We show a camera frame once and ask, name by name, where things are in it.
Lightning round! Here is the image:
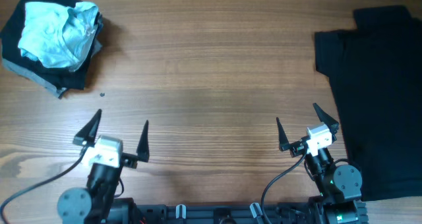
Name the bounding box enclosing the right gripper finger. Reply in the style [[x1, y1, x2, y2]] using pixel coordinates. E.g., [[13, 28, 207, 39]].
[[276, 117, 290, 152], [313, 103, 340, 135]]

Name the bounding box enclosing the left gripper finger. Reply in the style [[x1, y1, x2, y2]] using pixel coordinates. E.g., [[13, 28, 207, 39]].
[[136, 120, 150, 162], [73, 109, 102, 146]]

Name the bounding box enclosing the light blue t-shirt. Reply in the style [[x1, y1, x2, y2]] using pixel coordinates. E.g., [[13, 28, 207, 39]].
[[18, 1, 99, 72]]

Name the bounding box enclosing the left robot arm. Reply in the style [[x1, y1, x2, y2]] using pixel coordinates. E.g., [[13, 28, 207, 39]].
[[57, 109, 150, 223]]

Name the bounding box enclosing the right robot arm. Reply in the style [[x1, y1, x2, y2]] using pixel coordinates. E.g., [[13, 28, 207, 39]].
[[276, 103, 369, 224]]

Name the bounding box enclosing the black garment on right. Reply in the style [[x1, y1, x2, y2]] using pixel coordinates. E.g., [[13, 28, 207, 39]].
[[314, 5, 421, 201]]

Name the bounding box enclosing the folded grey garment under stack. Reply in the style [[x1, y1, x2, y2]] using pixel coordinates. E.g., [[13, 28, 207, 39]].
[[2, 38, 102, 98]]

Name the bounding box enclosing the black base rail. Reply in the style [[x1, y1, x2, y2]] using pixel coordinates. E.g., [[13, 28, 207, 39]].
[[102, 198, 369, 224]]

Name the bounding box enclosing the left black cable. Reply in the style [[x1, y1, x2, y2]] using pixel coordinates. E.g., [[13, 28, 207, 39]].
[[0, 144, 90, 224]]

